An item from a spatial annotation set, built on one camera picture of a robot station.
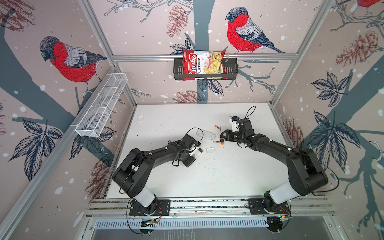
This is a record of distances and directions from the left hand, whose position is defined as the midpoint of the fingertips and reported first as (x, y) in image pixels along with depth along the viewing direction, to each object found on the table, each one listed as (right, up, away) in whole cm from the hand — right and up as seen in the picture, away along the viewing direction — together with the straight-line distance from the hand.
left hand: (189, 158), depth 90 cm
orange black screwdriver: (+22, +11, +9) cm, 26 cm away
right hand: (+21, +14, +1) cm, 25 cm away
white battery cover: (-39, +25, +24) cm, 52 cm away
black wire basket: (+27, +55, +4) cm, 62 cm away
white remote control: (+12, +13, +11) cm, 21 cm away
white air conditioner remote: (+6, +3, +3) cm, 7 cm away
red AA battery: (+20, +18, +17) cm, 32 cm away
